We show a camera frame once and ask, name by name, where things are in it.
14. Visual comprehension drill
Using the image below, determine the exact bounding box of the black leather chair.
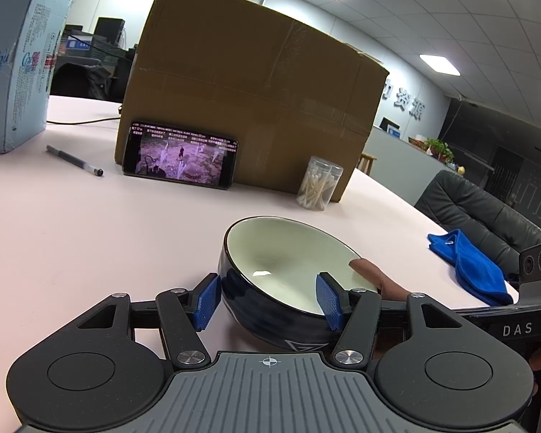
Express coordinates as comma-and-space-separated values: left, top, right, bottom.
415, 170, 541, 283

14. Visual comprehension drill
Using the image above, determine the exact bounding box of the brown cleaning cloth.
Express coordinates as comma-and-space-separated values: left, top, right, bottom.
349, 258, 410, 301

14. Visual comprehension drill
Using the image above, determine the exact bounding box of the large brown cardboard box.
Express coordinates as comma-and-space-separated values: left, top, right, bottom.
114, 0, 388, 201

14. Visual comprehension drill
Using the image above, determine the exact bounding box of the dark blue ceramic bowl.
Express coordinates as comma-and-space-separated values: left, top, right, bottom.
218, 216, 375, 352

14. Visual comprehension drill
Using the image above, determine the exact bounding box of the light blue tissue carton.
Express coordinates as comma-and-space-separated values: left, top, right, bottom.
0, 0, 73, 153

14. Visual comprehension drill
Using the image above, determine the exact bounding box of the blue cloth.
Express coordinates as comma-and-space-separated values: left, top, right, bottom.
427, 229, 513, 307

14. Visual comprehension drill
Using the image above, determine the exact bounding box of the black cable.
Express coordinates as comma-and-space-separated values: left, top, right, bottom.
45, 114, 121, 125

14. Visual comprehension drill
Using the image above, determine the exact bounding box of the clear jar of cotton swabs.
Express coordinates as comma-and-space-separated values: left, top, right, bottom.
297, 157, 344, 211

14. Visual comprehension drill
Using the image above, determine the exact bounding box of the black pen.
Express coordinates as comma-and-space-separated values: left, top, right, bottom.
47, 145, 104, 177

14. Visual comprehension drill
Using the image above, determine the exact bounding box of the green potted plant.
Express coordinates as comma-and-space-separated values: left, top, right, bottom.
425, 139, 454, 164

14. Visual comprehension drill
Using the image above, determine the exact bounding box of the black smartphone showing video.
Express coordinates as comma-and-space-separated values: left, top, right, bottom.
122, 121, 238, 190

